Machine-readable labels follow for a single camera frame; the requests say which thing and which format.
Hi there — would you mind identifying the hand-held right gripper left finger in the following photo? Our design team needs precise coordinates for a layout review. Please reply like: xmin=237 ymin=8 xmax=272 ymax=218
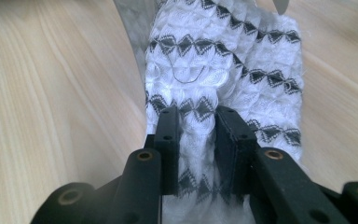
xmin=144 ymin=105 xmax=181 ymax=196

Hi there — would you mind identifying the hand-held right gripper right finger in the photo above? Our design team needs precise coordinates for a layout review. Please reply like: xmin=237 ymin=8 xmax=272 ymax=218
xmin=214 ymin=105 xmax=259 ymax=198

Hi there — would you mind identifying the white patterned knit cloth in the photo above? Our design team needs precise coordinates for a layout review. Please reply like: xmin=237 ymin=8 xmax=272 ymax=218
xmin=144 ymin=0 xmax=304 ymax=224

